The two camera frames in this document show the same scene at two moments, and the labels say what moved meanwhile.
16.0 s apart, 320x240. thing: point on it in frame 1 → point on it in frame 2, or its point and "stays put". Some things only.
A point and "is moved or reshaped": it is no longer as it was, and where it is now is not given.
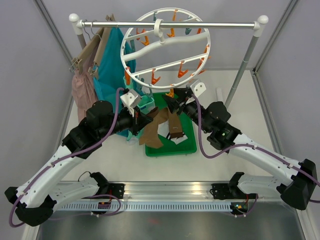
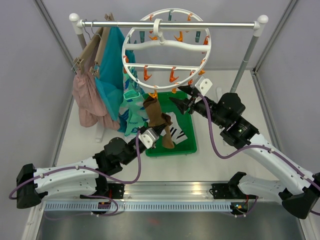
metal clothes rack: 76,22 stays put
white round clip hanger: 165,48 stays put
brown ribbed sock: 150,137 is moved or reshaped
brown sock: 174,126 → 167,141
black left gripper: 139,121 → 158,129
